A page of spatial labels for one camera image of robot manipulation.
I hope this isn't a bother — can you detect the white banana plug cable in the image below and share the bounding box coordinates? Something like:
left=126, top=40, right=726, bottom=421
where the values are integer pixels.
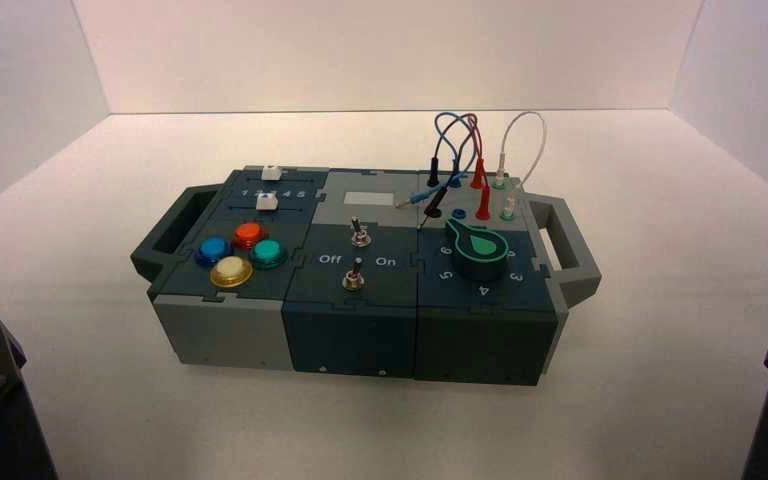
left=495, top=110, right=549, bottom=220

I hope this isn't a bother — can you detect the dark box handle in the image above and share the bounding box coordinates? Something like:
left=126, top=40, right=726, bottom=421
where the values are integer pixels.
left=130, top=184, right=221, bottom=283

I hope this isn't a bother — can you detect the red banana plug cable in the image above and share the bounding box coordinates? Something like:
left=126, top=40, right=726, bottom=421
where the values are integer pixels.
left=462, top=113, right=493, bottom=222

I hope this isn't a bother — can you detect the green push button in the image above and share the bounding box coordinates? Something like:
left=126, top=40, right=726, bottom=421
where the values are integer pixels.
left=250, top=239, right=289, bottom=271

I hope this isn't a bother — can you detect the dark green rotary knob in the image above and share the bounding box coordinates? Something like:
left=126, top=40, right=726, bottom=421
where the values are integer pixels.
left=444, top=219, right=510, bottom=283

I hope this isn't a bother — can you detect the blue banana plug cable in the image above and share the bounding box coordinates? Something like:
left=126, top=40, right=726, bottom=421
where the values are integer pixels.
left=396, top=111, right=480, bottom=211

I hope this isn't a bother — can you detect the grey box handle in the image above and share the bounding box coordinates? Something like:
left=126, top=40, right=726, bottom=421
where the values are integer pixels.
left=526, top=193, right=603, bottom=310

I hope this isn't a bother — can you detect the blue push button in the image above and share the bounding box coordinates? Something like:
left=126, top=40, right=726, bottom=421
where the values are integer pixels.
left=195, top=237, right=233, bottom=268

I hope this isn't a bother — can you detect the black banana plug cable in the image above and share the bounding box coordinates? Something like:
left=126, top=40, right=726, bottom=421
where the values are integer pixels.
left=418, top=113, right=478, bottom=231

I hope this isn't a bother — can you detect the grey and blue control box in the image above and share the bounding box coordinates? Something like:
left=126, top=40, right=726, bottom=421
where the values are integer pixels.
left=130, top=164, right=603, bottom=388

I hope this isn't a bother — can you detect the yellow push button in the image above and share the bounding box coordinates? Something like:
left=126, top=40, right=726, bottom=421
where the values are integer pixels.
left=209, top=255, right=255, bottom=289

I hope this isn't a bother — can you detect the red push button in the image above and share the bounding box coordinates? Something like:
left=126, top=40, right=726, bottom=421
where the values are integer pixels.
left=232, top=222, right=270, bottom=252

